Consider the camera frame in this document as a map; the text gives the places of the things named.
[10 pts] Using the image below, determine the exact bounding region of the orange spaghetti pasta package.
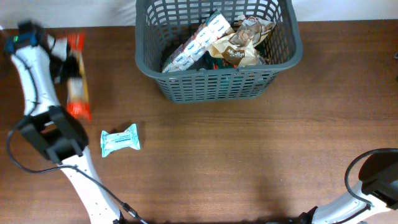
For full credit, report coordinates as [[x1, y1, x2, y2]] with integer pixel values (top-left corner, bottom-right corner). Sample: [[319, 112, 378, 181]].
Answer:
[[67, 33, 92, 121]]

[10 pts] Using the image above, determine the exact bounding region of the mint green snack wrapper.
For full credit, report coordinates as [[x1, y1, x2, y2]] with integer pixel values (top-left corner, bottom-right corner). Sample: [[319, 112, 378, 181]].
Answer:
[[100, 124, 141, 151]]

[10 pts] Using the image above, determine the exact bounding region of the Kleenex tissue multipack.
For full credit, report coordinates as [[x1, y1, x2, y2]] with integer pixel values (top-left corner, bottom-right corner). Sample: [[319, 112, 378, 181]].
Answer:
[[162, 10, 233, 73]]

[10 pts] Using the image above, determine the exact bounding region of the beige brown snack pouch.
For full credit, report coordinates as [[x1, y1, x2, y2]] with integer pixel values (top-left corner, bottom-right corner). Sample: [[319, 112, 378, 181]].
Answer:
[[206, 33, 235, 58], [229, 15, 275, 48]]

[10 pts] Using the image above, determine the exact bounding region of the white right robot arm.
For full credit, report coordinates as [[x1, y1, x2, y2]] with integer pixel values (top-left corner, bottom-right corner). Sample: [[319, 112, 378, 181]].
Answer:
[[293, 148, 397, 224]]

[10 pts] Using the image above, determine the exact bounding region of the grey plastic basket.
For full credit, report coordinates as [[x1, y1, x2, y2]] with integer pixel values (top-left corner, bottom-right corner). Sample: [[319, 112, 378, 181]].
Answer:
[[135, 0, 303, 103]]

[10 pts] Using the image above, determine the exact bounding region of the green snack bag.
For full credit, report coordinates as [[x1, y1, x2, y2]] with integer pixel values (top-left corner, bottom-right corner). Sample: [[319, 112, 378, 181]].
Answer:
[[195, 40, 271, 70]]

